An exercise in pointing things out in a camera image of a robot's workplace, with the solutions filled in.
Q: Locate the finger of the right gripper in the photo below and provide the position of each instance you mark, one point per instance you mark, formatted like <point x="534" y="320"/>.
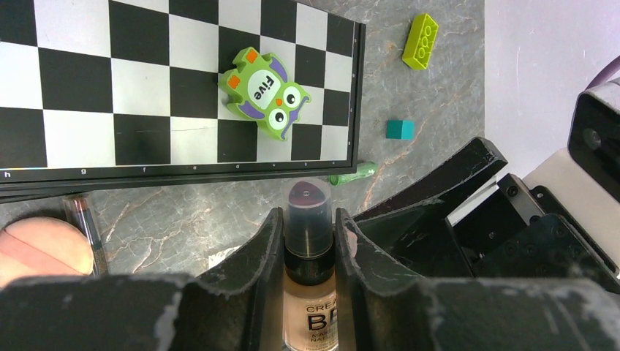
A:
<point x="427" y="247"/>
<point x="446" y="187"/>

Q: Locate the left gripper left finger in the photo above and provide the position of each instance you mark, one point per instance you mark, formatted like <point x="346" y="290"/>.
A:
<point x="236" y="305"/>

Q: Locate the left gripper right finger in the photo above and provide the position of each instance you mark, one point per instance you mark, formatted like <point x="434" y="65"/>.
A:
<point x="382" y="305"/>

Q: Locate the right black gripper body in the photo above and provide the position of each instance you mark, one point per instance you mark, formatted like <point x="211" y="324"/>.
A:
<point x="519" y="232"/>

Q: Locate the foundation bottle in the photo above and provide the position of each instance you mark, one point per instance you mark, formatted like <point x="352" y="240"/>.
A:
<point x="309" y="288"/>

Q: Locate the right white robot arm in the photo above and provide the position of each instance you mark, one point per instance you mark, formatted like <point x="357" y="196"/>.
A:
<point x="583" y="176"/>

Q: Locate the teal cube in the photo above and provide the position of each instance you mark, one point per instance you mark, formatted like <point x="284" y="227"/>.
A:
<point x="400" y="130"/>

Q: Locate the green tube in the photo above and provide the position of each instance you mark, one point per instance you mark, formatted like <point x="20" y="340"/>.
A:
<point x="364" y="170"/>

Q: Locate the green lego brick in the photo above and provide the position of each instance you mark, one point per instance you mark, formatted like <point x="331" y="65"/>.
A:
<point x="420" y="42"/>

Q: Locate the black eyeliner pencil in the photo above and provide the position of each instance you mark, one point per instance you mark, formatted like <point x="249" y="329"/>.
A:
<point x="80" y="214"/>

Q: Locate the round pink powder puff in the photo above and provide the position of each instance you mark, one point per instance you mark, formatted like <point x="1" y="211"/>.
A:
<point x="43" y="246"/>

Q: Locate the green owl toy block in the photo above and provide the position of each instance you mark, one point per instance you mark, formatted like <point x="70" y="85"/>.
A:
<point x="260" y="89"/>

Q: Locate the black white chessboard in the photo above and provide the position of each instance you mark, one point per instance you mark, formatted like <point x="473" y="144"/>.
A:
<point x="122" y="94"/>

